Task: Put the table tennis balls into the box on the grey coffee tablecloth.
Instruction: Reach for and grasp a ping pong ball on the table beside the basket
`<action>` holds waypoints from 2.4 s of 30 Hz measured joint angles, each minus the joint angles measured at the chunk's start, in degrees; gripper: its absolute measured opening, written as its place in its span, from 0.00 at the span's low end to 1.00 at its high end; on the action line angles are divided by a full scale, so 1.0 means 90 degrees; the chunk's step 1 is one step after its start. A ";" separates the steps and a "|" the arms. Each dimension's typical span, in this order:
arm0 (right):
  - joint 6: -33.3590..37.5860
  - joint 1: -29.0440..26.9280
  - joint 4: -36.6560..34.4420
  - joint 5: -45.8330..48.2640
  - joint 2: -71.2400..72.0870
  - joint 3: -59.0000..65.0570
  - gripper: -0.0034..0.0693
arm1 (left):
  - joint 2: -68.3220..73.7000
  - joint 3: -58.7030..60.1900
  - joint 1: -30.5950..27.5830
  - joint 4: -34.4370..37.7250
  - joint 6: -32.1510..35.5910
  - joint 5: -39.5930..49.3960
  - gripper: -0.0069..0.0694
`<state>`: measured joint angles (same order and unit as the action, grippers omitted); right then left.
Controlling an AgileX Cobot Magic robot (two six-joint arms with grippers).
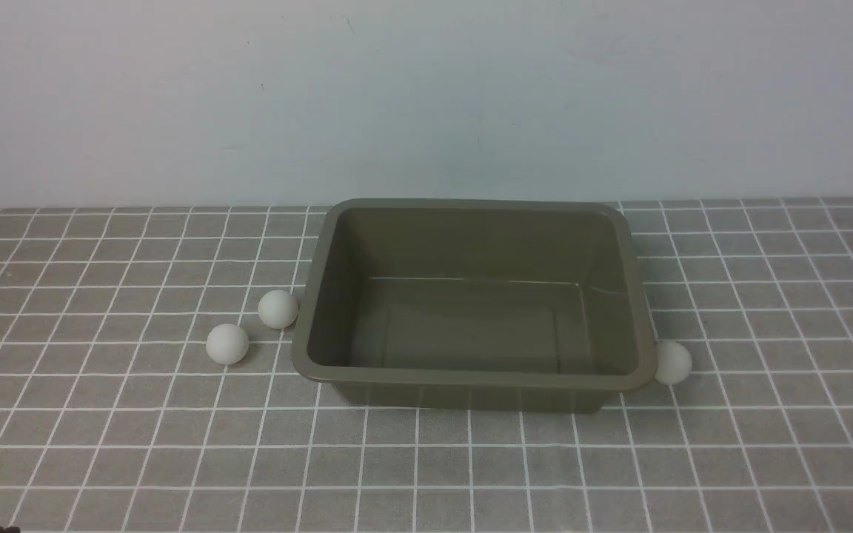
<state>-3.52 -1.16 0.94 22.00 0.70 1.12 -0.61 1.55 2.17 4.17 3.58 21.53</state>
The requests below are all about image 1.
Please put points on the white ping-pong ball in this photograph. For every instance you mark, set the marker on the white ping-pong ball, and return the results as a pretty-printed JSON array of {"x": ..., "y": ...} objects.
[
  {"x": 278, "y": 309},
  {"x": 674, "y": 363},
  {"x": 227, "y": 344}
]

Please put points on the olive green plastic bin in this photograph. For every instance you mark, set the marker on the olive green plastic bin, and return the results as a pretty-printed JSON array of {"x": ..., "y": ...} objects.
[{"x": 527, "y": 306}]

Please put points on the grey checkered table cloth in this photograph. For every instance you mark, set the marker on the grey checkered table cloth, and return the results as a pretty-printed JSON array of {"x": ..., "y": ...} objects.
[{"x": 113, "y": 418}]

